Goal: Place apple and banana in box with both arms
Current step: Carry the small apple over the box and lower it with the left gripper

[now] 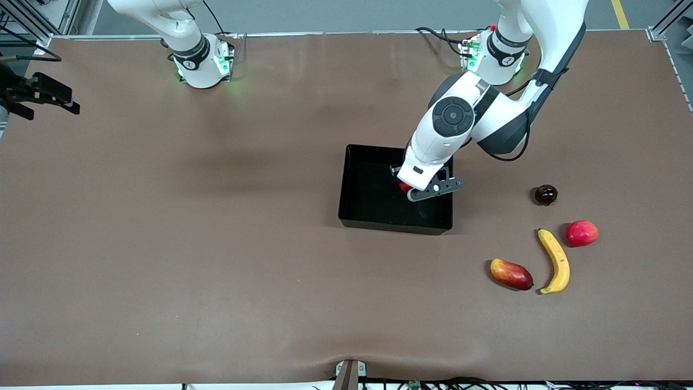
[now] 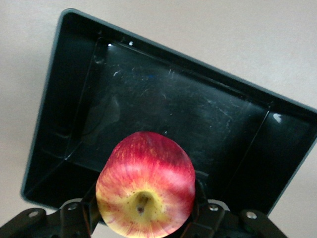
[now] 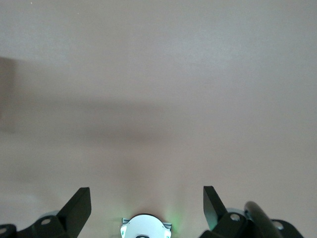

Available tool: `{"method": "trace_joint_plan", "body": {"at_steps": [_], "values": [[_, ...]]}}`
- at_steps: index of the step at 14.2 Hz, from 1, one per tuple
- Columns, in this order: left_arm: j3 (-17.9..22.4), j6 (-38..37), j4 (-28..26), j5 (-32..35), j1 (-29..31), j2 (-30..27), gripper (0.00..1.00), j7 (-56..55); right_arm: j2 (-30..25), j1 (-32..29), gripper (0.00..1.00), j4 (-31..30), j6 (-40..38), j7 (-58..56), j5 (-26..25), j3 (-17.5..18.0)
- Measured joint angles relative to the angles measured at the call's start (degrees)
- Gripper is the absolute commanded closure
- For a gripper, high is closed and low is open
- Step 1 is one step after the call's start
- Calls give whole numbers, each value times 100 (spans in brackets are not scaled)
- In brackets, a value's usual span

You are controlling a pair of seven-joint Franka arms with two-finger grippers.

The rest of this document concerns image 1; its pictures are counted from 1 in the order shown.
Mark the aluminium frame corner post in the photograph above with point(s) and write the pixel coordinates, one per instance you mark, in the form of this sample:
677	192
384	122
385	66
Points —
663	24

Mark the small red yellow apple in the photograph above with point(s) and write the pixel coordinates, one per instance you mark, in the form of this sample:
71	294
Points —
405	187

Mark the red yellow mango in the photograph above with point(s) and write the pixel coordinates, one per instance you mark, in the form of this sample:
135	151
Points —
511	274

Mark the aluminium frame with black bars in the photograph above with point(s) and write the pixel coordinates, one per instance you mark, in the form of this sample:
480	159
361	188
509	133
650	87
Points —
67	16

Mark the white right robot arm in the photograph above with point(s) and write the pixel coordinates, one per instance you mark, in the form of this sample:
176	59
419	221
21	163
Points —
195	59

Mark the brown table cover sheet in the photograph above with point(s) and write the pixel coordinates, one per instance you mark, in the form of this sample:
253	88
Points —
346	298

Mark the black plastic box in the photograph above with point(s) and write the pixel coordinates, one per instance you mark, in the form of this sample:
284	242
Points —
373	206

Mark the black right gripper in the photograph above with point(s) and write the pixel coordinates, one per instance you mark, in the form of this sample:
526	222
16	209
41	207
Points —
15	90

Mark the dark purple plum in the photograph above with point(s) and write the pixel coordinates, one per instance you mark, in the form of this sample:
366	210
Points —
546	194

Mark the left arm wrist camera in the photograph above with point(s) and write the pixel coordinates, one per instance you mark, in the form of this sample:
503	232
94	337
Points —
436	189

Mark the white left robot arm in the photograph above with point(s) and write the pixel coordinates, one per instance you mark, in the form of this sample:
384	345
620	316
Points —
503	119

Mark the yellow banana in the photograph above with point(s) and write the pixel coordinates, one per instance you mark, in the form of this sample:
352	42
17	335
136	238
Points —
557	260

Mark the round red fruit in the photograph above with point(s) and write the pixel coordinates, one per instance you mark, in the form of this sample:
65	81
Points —
582	233

